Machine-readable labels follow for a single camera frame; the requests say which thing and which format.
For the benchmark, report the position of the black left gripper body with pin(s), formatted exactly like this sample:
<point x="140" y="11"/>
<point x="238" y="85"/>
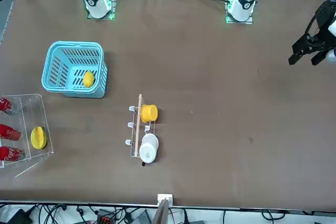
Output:
<point x="325" y="14"/>

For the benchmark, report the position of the yellow lemon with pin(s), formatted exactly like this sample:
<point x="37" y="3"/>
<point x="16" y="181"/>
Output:
<point x="88" y="79"/>

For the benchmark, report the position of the red drink bottle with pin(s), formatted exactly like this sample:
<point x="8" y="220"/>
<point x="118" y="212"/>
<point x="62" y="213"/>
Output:
<point x="10" y="153"/>
<point x="9" y="132"/>
<point x="5" y="104"/>

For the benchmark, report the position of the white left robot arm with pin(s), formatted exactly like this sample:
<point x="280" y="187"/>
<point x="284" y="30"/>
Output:
<point x="242" y="1"/>

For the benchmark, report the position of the blue plastic basket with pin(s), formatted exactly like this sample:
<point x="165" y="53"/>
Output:
<point x="73" y="43"/>

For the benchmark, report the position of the clear acrylic rack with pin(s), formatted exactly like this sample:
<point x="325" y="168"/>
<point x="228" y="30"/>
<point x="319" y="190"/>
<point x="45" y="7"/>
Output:
<point x="34" y="108"/>

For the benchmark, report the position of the yellow green star fruit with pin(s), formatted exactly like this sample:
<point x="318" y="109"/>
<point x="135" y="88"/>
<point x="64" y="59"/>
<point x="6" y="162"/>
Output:
<point x="39" y="138"/>

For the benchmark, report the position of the yellow cup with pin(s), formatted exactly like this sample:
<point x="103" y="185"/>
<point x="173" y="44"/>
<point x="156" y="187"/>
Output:
<point x="149" y="113"/>

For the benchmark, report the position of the white mug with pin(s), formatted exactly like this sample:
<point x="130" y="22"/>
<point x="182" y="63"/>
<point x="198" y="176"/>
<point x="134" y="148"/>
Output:
<point x="148" y="148"/>

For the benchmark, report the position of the grey power adapter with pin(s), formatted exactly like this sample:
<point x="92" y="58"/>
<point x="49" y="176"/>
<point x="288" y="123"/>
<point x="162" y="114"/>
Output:
<point x="141" y="218"/>

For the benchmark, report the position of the black orange power adapter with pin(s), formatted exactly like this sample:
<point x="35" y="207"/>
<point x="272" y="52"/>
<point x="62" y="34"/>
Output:
<point x="105" y="218"/>

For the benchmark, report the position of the white table edge bracket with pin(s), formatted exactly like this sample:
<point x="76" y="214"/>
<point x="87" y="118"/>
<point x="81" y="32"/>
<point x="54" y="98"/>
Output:
<point x="165" y="197"/>

